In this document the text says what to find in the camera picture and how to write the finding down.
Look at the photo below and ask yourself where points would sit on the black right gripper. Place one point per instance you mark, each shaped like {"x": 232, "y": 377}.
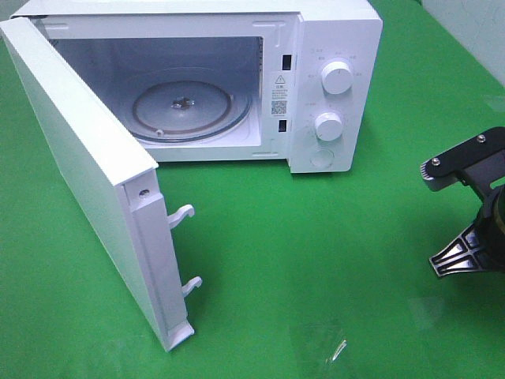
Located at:
{"x": 480, "y": 247}

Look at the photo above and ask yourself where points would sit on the white microwave knob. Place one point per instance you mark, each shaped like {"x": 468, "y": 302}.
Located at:
{"x": 328, "y": 126}
{"x": 337, "y": 76}

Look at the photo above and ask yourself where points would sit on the white microwave door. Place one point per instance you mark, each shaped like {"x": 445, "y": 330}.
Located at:
{"x": 112, "y": 177}

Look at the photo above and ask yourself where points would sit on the clear tape patch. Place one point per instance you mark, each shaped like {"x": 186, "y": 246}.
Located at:
{"x": 445, "y": 339}
{"x": 318, "y": 342}

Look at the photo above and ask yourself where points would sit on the white microwave oven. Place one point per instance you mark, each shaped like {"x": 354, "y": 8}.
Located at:
{"x": 277, "y": 48}

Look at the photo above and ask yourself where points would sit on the glass microwave turntable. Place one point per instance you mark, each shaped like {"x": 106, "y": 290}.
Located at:
{"x": 187, "y": 105}

